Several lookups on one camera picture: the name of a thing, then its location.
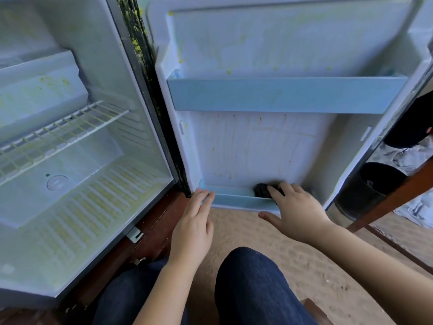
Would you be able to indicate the fridge door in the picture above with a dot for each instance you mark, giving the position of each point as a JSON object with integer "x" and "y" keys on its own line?
{"x": 270, "y": 145}

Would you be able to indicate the person's dark trousers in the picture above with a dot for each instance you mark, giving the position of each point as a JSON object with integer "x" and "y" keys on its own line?
{"x": 254, "y": 291}

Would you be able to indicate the person's right hand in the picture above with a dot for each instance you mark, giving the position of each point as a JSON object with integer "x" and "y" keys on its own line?
{"x": 301, "y": 216}

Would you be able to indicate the dark grey cloth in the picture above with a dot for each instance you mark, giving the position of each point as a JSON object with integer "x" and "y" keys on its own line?
{"x": 264, "y": 191}

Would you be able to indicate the person's right forearm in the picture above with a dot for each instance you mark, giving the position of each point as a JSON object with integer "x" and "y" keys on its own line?
{"x": 379, "y": 274}

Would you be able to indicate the person's left forearm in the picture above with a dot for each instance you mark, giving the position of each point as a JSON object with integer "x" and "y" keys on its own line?
{"x": 169, "y": 298}

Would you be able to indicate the dark red wooden stand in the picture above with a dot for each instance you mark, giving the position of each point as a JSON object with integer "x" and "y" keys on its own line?
{"x": 152, "y": 233}

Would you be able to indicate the person's left hand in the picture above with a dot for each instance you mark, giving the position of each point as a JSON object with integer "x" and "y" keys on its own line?
{"x": 193, "y": 233}

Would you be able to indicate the black plastic bucket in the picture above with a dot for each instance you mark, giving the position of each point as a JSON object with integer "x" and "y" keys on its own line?
{"x": 369, "y": 189}

